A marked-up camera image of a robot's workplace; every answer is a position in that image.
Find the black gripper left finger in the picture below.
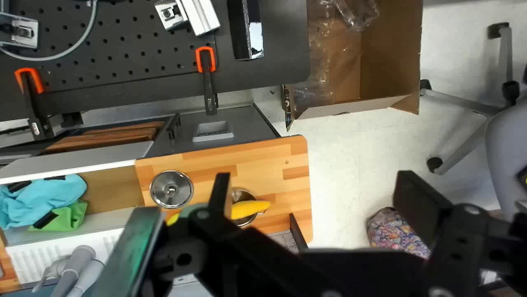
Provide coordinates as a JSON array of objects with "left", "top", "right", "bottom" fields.
[{"left": 97, "top": 172, "right": 310, "bottom": 297}]

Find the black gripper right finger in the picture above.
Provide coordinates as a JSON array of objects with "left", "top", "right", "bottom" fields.
[{"left": 394, "top": 170, "right": 527, "bottom": 297}]

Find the round steel pot lid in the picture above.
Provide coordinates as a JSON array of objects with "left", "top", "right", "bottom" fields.
[{"left": 148, "top": 170, "right": 195, "bottom": 209}]

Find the small steel pot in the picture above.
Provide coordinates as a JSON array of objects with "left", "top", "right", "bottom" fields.
[{"left": 229, "top": 186, "right": 265, "bottom": 228}]

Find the floral patterned cloth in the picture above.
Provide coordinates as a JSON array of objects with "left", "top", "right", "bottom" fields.
[{"left": 366, "top": 206, "right": 433, "bottom": 261}]

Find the grey office chair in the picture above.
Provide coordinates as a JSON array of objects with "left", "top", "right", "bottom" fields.
[{"left": 419, "top": 21, "right": 527, "bottom": 221}]

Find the brown cardboard panel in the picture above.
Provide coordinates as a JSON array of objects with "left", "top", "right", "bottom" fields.
[{"left": 79, "top": 165, "right": 142, "bottom": 216}]

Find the wooden slat tray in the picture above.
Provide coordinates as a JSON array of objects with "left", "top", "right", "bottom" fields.
[{"left": 43, "top": 120, "right": 167, "bottom": 155}]

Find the grey plastic pipe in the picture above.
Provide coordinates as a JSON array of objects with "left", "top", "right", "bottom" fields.
[
  {"left": 81, "top": 257, "right": 107, "bottom": 297},
  {"left": 48, "top": 244, "right": 97, "bottom": 297}
]

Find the brown cardboard box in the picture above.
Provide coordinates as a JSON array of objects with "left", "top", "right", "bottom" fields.
[{"left": 279, "top": 0, "right": 425, "bottom": 130}]

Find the white shelf board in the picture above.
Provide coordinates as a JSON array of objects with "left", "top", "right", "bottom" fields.
[{"left": 0, "top": 158, "right": 139, "bottom": 186}]

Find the black pegboard panel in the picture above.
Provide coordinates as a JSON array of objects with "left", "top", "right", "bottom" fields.
[{"left": 0, "top": 0, "right": 312, "bottom": 120}]

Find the black flat device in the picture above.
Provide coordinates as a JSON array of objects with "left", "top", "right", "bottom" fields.
[{"left": 228, "top": 0, "right": 265, "bottom": 61}]

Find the teal cloth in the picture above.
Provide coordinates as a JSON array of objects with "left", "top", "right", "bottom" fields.
[{"left": 0, "top": 173, "right": 89, "bottom": 231}]

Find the aluminium extrusion piece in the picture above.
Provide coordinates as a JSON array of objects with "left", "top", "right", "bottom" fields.
[{"left": 153, "top": 0, "right": 223, "bottom": 38}]

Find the white ribbed panel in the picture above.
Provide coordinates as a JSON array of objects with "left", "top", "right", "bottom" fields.
[{"left": 5, "top": 228, "right": 125, "bottom": 287}]

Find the clear plastic wrap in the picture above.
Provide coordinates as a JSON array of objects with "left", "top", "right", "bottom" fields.
[{"left": 323, "top": 0, "right": 381, "bottom": 31}]

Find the black table bracket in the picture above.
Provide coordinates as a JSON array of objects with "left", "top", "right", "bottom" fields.
[{"left": 167, "top": 112, "right": 183, "bottom": 142}]

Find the orange handled bar clamp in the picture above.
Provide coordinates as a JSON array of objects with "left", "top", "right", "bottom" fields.
[
  {"left": 13, "top": 66, "right": 56, "bottom": 139},
  {"left": 195, "top": 44, "right": 221, "bottom": 115}
]

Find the grey cable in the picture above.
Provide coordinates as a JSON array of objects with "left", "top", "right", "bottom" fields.
[{"left": 0, "top": 0, "right": 99, "bottom": 63}]

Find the silver metal bracket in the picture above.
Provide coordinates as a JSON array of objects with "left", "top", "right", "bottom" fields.
[{"left": 0, "top": 13, "right": 40, "bottom": 48}]

